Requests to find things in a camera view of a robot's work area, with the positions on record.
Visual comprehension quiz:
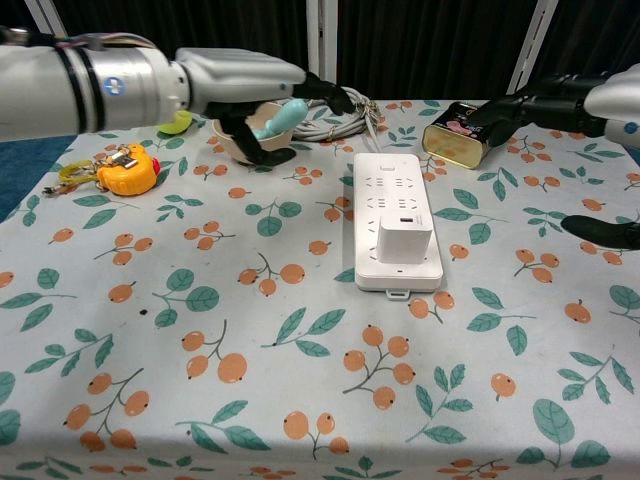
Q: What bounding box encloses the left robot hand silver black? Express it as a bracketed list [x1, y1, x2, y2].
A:
[172, 47, 359, 167]

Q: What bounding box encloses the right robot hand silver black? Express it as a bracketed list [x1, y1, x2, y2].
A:
[469, 63, 640, 251]

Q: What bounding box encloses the white power strip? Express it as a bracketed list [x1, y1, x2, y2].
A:
[353, 152, 446, 302]

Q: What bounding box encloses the white cube charger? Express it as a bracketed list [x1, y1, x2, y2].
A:
[374, 213, 437, 265]

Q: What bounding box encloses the teal plastic toy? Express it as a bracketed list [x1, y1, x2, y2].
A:
[251, 98, 309, 142]

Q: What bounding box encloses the yellow-green tennis ball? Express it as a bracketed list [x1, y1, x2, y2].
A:
[158, 110, 194, 137]

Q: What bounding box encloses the beige bowl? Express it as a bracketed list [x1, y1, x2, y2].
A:
[211, 99, 297, 164]

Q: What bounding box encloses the black gold rectangular tin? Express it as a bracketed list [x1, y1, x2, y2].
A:
[421, 101, 517, 171]

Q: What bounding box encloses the black curtain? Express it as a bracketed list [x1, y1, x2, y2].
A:
[0, 0, 640, 104]

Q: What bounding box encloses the blue table cover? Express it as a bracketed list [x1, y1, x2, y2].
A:
[0, 133, 77, 224]

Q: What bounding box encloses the floral printed tablecloth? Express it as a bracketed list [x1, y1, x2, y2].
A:
[0, 97, 640, 480]

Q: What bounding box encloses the white metal frame post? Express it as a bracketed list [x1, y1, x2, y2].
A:
[506, 0, 560, 97]
[305, 0, 341, 85]
[28, 0, 67, 36]

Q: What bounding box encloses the white cable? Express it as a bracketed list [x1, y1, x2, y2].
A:
[291, 85, 387, 151]

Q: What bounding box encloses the yellow lanyard with keys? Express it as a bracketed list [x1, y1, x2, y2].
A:
[43, 158, 102, 197]

